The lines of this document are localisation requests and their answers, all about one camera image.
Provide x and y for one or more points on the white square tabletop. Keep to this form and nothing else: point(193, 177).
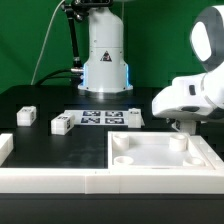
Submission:
point(156, 150)

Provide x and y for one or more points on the tag marker sheet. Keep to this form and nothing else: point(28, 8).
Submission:
point(101, 117)

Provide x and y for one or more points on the white U-shaped fence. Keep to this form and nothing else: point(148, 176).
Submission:
point(110, 181)

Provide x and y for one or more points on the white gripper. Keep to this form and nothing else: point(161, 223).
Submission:
point(197, 97)

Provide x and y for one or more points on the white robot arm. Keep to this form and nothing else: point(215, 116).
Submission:
point(105, 72)

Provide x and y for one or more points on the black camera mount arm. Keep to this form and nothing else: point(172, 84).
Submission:
point(74, 13)

